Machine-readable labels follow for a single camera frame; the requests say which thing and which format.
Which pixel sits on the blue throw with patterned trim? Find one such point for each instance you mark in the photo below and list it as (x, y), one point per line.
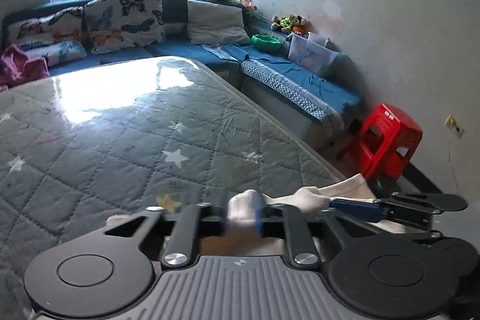
(300, 80)

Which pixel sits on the orange plush toy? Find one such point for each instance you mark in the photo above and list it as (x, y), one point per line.
(300, 30)

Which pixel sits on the clear plastic storage box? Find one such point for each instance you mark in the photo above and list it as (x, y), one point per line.
(311, 54)

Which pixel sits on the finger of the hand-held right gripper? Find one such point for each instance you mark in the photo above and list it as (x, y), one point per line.
(356, 209)

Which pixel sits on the purple cloth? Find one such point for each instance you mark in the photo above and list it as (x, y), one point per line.
(18, 67)

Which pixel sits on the brown plush in green shirt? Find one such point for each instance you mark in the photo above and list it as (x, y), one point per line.
(287, 22)

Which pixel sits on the cream pants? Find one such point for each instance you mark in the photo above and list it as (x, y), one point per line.
(243, 207)

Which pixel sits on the blue sofa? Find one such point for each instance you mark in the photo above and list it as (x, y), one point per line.
(176, 10)

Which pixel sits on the square butterfly print cushion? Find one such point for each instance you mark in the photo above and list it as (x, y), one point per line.
(123, 18)

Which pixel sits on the white butterfly print bolster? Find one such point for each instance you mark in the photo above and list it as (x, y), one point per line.
(60, 54)

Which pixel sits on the long butterfly print cushion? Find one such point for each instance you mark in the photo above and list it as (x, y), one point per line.
(41, 25)

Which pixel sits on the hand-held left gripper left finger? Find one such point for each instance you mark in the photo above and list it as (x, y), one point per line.
(213, 218)

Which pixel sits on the grey cushion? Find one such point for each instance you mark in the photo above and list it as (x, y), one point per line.
(215, 22)

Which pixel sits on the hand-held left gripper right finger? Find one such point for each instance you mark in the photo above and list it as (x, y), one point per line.
(260, 222)

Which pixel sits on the green bowl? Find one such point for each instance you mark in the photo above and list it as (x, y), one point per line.
(265, 42)

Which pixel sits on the pink green plush toy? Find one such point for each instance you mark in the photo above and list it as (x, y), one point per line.
(245, 3)

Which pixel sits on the red plastic stool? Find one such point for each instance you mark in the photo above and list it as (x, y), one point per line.
(390, 125)

